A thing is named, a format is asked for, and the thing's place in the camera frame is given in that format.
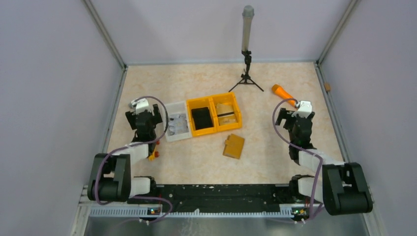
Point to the yellow double storage bin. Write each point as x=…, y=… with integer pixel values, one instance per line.
x=210, y=102

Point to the orange toy microphone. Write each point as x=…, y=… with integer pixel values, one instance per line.
x=279, y=91

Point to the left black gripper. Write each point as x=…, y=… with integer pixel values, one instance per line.
x=156, y=118

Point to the grey parts in white bin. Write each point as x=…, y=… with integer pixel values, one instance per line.
x=177, y=124

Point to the yellow red toy block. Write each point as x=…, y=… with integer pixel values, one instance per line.
x=153, y=151

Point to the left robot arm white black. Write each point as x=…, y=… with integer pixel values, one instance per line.
x=110, y=179

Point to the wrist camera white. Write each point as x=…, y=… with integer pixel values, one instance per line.
x=142, y=105
x=304, y=109

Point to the grey microphone on stand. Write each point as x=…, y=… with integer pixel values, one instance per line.
x=247, y=15

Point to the white storage bin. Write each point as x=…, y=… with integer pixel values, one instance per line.
x=176, y=108

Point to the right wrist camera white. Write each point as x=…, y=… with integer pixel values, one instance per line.
x=304, y=109

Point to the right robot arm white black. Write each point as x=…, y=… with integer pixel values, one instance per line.
x=340, y=186

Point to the black tripod stand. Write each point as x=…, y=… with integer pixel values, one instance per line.
x=245, y=77

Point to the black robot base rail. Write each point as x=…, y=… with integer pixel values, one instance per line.
x=226, y=200

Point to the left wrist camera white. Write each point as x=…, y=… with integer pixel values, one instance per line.
x=142, y=105

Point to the black item in bin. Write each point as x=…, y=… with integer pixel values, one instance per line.
x=201, y=118

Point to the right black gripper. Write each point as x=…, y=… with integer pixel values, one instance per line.
x=285, y=114

